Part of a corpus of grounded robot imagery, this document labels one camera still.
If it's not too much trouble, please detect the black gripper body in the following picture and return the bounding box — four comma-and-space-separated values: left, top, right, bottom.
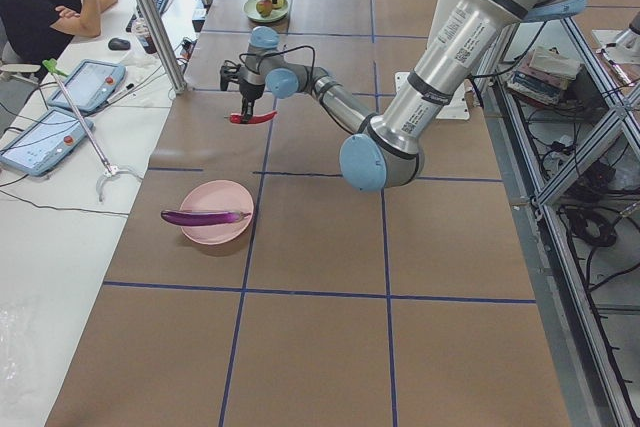
219, 60, 265, 102

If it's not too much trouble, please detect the pink plate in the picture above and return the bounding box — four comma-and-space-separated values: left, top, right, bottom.
181, 180, 254, 245

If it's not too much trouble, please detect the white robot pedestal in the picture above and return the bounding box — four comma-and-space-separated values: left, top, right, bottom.
394, 0, 522, 121

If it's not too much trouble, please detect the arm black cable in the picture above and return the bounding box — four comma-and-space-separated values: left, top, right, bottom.
237, 44, 319, 79

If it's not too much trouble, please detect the aluminium frame post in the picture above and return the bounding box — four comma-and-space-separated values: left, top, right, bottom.
136, 0, 187, 95

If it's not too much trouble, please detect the green-pink peach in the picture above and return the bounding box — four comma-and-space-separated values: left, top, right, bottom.
272, 0, 287, 11

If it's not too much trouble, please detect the lower teach pendant tablet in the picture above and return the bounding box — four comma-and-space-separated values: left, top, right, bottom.
1, 108, 87, 177

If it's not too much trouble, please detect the green plate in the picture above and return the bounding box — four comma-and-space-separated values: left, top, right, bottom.
243, 0, 289, 24

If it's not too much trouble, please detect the stack of books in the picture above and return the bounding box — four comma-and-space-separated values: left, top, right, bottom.
506, 46, 582, 106

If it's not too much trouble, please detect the seated person black shirt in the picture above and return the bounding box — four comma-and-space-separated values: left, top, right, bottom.
1, 0, 118, 66

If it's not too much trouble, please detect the purple eggplant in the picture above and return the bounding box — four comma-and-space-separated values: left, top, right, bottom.
160, 210, 251, 227

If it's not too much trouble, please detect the upper teach pendant tablet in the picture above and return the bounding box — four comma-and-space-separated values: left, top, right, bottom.
54, 59, 126, 116

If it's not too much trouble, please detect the reacher grabber tool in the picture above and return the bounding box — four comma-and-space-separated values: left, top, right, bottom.
43, 59, 143, 203

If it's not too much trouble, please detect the red chili pepper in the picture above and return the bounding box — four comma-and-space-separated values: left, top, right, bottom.
225, 110, 277, 125

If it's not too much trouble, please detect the black computer mouse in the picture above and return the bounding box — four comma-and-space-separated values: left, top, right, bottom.
107, 38, 131, 51

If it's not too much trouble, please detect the iced drink cup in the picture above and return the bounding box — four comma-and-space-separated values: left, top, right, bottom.
131, 17, 157, 54

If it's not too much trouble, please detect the teach pendant tablet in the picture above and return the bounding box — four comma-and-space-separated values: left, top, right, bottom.
1, 108, 87, 177
54, 59, 126, 116

